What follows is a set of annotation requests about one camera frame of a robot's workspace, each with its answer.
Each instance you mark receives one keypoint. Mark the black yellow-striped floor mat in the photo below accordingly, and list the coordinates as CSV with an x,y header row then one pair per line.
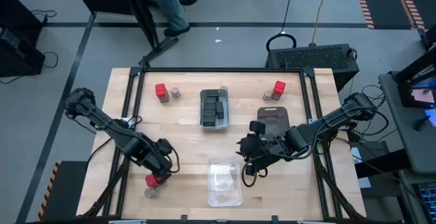
x,y
68,190

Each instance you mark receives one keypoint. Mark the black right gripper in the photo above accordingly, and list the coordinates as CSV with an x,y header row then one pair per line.
x,y
269,149

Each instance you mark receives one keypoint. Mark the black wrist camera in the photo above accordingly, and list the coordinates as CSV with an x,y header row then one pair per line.
x,y
164,146
257,127

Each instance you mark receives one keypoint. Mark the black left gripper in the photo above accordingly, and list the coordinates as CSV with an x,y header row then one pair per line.
x,y
160,164

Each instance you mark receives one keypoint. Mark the dark translucent plastic bin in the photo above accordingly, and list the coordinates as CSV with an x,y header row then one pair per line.
x,y
272,118

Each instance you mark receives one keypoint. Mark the black equipment rack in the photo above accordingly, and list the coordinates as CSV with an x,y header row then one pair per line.
x,y
17,53

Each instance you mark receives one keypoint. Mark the person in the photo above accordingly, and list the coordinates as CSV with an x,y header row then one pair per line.
x,y
168,2

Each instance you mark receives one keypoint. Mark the black metal table frame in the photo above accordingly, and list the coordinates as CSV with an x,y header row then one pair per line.
x,y
221,69

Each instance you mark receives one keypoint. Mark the white plastic bin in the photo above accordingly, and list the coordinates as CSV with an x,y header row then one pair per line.
x,y
225,125

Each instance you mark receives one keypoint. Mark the black desk gadget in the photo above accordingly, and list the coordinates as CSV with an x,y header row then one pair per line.
x,y
421,123

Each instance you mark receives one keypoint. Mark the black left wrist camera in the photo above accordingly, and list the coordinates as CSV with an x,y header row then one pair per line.
x,y
164,146

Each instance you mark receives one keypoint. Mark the red-lidded smoked paprika tin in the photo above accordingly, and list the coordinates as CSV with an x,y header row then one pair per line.
x,y
160,90
279,87
151,180

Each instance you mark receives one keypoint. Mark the black keyboard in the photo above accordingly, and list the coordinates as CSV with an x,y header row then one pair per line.
x,y
425,200

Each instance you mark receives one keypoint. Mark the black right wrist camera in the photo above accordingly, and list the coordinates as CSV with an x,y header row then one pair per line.
x,y
257,127

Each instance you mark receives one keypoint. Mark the black monitor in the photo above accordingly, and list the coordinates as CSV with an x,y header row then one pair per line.
x,y
408,81

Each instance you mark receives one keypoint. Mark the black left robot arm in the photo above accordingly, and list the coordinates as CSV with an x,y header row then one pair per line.
x,y
102,120

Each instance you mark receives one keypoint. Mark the grey desk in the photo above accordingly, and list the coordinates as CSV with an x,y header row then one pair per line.
x,y
402,132
405,196

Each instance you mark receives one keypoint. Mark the green black-lidded pepper tin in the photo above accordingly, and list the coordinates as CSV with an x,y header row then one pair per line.
x,y
209,106
213,93
220,110
208,122
210,100
209,113

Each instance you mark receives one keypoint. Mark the black equipment box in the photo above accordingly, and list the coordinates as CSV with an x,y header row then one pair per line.
x,y
374,162

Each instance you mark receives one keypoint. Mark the clear plastic bin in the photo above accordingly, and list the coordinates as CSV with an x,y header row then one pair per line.
x,y
225,196

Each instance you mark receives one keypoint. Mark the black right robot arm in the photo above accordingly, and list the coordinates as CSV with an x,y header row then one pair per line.
x,y
334,118

